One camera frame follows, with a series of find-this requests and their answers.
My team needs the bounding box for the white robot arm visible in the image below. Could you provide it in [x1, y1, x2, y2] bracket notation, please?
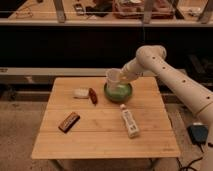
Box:
[119, 45, 213, 171]

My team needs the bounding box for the green ceramic bowl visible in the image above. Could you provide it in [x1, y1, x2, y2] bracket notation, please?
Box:
[104, 83, 133, 103]

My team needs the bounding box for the red-brown sausage snack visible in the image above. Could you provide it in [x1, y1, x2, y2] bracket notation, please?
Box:
[89, 88, 98, 105]

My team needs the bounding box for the white wrapped soap block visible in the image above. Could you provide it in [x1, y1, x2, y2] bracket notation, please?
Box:
[73, 88, 89, 99]

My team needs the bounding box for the white squeeze bottle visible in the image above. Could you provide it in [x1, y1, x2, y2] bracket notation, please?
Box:
[120, 104, 139, 138]

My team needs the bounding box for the wooden table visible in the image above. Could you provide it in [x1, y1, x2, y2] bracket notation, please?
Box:
[31, 76, 181, 171]

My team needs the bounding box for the brown chocolate bar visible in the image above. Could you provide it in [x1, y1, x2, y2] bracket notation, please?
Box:
[58, 112, 80, 133]

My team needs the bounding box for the red tray on shelf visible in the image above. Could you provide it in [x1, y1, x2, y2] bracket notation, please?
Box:
[113, 0, 174, 19]

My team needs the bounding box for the black phone on shelf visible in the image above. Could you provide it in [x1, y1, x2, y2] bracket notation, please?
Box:
[73, 3, 85, 16]

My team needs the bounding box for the wooden shelf workbench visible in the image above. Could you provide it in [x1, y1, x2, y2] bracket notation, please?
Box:
[0, 0, 213, 27]

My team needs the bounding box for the black floor cable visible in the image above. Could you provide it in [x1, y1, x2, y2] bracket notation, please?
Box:
[175, 143, 213, 171]

